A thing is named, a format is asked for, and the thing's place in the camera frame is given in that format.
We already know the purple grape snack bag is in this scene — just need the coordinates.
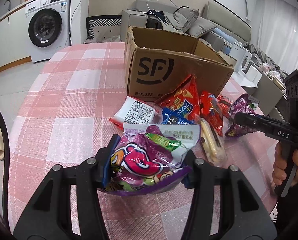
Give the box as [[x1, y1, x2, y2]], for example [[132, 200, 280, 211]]
[[225, 93, 259, 138]]

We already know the red spicy snack packet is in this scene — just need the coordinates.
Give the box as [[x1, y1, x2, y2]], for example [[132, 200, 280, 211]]
[[217, 95, 232, 119]]

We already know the clear cracker packet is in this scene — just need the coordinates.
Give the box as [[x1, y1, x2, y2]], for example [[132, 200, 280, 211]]
[[199, 118, 227, 167]]

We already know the red sausage snack packet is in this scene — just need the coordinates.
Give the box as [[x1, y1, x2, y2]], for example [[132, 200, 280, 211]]
[[199, 91, 223, 137]]

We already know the red cone chips bag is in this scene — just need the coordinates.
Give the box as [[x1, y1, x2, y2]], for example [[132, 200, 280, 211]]
[[155, 75, 200, 121]]

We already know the blue cookie packet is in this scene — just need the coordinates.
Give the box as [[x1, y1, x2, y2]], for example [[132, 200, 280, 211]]
[[161, 107, 194, 125]]

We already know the purple cartoon snack bag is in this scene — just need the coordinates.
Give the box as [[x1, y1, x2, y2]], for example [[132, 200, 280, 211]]
[[99, 124, 201, 196]]

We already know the white red instruction packet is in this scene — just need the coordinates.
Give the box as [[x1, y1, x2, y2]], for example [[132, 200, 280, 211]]
[[109, 96, 157, 129]]

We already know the person's right hand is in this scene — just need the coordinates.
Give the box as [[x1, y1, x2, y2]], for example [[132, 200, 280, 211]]
[[272, 142, 298, 186]]

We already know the white coffee table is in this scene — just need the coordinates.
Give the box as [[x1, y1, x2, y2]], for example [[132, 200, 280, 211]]
[[221, 44, 264, 95]]

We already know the white electric kettle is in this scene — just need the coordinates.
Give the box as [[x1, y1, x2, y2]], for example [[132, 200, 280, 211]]
[[229, 42, 252, 73]]

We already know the pink plaid tablecloth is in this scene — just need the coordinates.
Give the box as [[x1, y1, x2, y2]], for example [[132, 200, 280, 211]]
[[8, 42, 280, 240]]

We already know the white curtain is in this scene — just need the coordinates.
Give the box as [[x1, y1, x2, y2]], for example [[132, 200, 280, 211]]
[[251, 0, 298, 74]]

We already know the grey sofa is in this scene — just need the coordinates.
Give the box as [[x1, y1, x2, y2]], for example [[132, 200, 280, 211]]
[[120, 0, 251, 51]]

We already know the grey cushion right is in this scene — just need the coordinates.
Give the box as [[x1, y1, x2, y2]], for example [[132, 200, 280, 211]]
[[187, 17, 218, 38]]

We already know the grey cushion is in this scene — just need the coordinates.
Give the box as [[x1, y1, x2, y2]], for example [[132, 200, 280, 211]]
[[187, 17, 218, 38], [174, 6, 199, 33]]

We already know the brown SF cardboard box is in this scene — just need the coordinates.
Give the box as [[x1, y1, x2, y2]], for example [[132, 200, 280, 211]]
[[124, 26, 233, 101]]

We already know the grey cushion left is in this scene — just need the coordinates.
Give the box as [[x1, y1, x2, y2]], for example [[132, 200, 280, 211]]
[[174, 6, 199, 33]]

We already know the clothes pile on sofa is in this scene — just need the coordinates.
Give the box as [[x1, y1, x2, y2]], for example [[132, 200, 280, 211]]
[[146, 10, 185, 33]]

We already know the black patterned chair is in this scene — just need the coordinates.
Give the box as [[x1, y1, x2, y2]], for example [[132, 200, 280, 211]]
[[86, 15, 121, 40]]

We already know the white washing machine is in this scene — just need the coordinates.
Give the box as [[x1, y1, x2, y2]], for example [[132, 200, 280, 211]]
[[25, 0, 71, 62]]

